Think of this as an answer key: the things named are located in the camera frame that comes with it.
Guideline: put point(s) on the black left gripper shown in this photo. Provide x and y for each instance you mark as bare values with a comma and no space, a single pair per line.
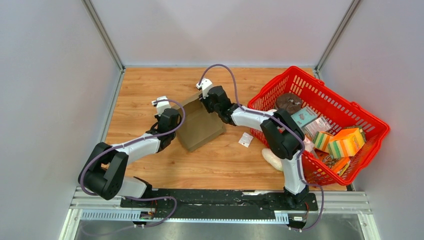
158,117

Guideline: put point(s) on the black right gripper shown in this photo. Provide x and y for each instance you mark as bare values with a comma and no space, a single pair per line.
204,101

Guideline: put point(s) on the brown cardboard box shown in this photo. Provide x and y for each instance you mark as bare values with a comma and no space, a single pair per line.
199,127

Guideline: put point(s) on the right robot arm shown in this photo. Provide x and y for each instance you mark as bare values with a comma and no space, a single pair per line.
284,137

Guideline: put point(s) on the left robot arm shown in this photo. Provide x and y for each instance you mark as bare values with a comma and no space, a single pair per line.
104,172

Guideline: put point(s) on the teal small box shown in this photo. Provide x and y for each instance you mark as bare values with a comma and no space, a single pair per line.
304,116

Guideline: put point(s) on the small white packet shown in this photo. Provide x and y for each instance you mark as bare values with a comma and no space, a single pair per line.
245,139

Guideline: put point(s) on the brown round chocolate cake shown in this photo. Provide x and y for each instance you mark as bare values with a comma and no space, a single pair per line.
289,102

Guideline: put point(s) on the pink transparent packet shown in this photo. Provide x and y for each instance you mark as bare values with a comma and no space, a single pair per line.
318,125

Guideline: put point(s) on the red plastic basket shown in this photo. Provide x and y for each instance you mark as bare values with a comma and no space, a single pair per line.
339,112

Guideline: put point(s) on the striped colourful sponge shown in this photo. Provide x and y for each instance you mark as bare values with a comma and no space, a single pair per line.
321,141

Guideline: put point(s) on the orange sponge pack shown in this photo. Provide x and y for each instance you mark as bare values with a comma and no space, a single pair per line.
347,142

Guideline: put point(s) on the orange snack bag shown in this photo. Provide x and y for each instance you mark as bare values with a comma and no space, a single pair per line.
338,166

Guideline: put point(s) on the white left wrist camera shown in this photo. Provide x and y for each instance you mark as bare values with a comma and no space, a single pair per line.
161,103

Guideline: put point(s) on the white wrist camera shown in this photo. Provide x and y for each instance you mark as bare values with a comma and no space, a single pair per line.
161,103
204,85

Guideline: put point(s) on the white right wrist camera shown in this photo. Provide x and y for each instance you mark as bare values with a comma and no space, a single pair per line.
204,85

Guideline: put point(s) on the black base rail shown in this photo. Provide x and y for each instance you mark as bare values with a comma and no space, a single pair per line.
217,205

